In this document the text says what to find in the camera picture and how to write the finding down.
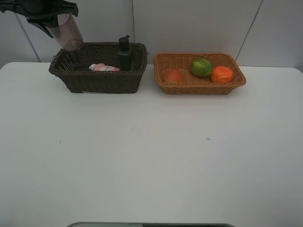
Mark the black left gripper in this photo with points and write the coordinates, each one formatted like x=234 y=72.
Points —
x=38 y=9

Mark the translucent purple plastic cup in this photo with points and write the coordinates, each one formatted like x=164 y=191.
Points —
x=66 y=33

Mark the pink bottle white cap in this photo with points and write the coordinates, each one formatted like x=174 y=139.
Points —
x=102 y=67

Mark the dark green pump bottle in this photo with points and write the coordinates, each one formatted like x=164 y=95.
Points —
x=125 y=54

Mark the red yellow peach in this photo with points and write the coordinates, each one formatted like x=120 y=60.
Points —
x=173 y=76

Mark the green lime fruit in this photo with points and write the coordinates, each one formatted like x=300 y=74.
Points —
x=201 y=68

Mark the orange tangerine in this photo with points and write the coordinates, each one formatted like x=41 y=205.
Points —
x=222 y=74

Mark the dark brown wicker basket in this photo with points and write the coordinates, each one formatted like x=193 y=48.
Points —
x=72 y=68

